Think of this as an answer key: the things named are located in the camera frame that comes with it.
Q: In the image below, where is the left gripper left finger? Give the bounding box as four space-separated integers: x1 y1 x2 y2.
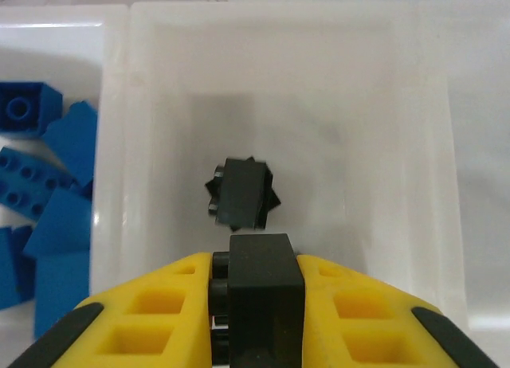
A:
7 252 213 368

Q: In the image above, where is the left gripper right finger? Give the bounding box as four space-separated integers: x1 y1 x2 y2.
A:
296 254 504 368

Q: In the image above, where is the blue lego brick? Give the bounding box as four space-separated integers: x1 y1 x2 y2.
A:
22 186 95 257
41 100 99 186
0 146 77 221
0 224 37 311
33 250 92 341
0 81 64 139

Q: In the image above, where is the black lego brick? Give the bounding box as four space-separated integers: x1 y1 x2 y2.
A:
209 233 307 368
203 156 282 232
214 157 267 228

